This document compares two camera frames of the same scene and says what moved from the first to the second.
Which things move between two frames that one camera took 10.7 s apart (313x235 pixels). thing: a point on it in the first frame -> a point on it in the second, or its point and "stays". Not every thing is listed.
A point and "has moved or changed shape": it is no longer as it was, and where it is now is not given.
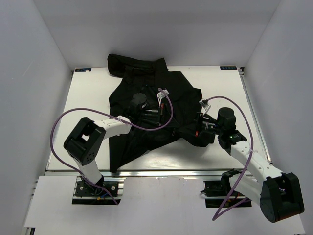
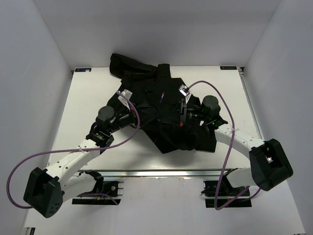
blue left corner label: x=82 y=69 stays
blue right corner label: x=228 y=67 stays
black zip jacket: x=160 y=104 has moved or changed shape
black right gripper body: x=201 y=124 -> x=188 y=113
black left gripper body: x=158 y=115 -> x=125 y=119
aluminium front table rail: x=138 y=174 stays
